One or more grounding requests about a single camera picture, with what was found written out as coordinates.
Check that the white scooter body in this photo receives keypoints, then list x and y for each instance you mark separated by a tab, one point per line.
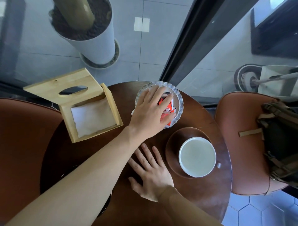
279	81

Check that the person's left forearm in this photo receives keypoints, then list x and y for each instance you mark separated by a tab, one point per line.
76	184

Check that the brown leather chair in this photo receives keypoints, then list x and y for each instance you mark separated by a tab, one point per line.
21	139
242	158

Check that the round planter drip tray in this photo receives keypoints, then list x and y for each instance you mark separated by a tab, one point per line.
115	58

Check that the wooden tissue box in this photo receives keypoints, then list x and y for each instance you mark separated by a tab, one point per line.
48	89

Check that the white cylindrical planter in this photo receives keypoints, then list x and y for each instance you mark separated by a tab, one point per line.
95	49

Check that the person's left thumb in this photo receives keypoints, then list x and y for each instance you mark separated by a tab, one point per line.
167	116

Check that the white cup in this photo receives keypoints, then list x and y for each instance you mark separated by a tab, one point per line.
197	157

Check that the brown planter pebbles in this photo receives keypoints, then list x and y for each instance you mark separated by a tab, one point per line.
100	21

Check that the fluted clear glass bowl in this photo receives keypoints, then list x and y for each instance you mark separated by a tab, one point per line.
179	104

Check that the person's right hand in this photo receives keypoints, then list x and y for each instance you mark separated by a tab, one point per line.
154	178

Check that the person's left hand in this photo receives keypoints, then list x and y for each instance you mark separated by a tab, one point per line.
146	114

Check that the person's right thumb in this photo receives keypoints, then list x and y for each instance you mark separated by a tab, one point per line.
135	185

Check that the person's right middle finger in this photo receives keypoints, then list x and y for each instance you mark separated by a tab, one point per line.
141	157

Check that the black window frame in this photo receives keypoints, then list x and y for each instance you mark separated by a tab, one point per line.
186	39

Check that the black scooter wheel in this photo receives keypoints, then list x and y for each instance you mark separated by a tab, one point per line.
239	76

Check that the olive green backpack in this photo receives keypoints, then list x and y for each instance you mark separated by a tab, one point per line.
279	139

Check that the person's right little finger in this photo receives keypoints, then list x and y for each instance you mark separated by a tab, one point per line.
158	154

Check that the black outdoor mat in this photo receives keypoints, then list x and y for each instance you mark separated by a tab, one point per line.
274	30

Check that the pile of red white packets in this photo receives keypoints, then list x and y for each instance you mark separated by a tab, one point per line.
169	106

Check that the brown round saucer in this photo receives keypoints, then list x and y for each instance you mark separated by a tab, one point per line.
173	149

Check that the green plant trunk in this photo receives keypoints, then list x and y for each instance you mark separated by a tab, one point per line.
74	14

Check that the white paper tissue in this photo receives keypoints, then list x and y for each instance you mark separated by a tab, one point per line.
93	117

